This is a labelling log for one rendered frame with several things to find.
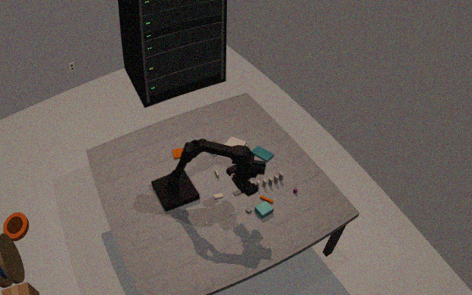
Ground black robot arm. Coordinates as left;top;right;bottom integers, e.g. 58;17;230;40
164;138;266;197

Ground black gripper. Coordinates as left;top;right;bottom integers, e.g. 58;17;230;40
226;165;259;196

